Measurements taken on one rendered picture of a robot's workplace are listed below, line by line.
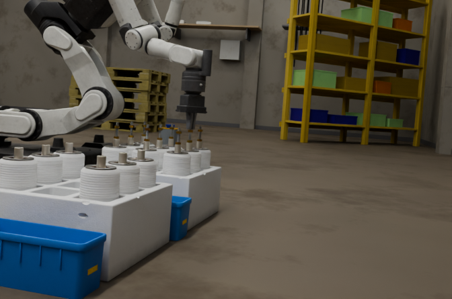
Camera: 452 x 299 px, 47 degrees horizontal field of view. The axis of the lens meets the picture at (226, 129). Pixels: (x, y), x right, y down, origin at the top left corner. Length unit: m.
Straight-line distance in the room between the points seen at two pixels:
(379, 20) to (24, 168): 7.26
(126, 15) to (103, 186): 0.93
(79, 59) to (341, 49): 5.81
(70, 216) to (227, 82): 9.67
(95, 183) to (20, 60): 11.73
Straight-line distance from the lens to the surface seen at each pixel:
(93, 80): 2.27
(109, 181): 1.27
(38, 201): 1.32
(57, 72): 12.40
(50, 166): 1.49
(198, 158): 1.87
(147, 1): 2.52
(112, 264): 1.27
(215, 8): 11.11
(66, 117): 2.30
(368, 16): 8.11
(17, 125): 2.40
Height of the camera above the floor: 0.42
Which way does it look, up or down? 3 degrees down
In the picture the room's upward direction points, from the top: 4 degrees clockwise
